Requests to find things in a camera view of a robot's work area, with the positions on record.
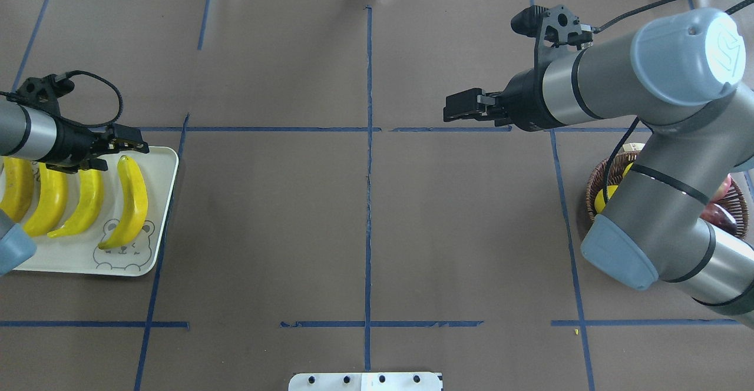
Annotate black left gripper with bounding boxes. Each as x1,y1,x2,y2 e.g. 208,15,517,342
51,118,150,174

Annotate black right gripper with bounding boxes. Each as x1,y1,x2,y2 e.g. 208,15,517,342
442,69,565,132

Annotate yellow banana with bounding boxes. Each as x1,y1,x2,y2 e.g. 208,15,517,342
47,169,105,238
98,155,149,250
22,163,68,237
1,157,35,223

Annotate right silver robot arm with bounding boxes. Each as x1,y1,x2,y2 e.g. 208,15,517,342
442,5,753,327

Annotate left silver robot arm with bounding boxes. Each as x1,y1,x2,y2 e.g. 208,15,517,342
1,101,149,274

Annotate brown wicker basket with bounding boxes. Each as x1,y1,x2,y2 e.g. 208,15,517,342
577,151,750,239

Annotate white bear tray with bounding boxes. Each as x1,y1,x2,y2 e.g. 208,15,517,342
16,147,178,277

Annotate yellow pear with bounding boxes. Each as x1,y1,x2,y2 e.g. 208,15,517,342
593,185,618,214

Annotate paper price tag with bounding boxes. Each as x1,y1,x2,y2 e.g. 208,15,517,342
619,143,644,153

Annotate dark purple plum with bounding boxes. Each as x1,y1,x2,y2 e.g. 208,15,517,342
700,203,738,236

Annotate red apple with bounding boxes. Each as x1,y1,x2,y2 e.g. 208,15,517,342
710,174,732,203

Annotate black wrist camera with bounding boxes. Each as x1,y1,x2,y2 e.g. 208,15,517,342
511,5,593,69
15,74,75,115

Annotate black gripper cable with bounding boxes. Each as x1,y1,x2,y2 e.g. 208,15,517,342
593,0,754,32

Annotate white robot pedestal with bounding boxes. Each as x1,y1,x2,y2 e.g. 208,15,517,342
287,372,445,390

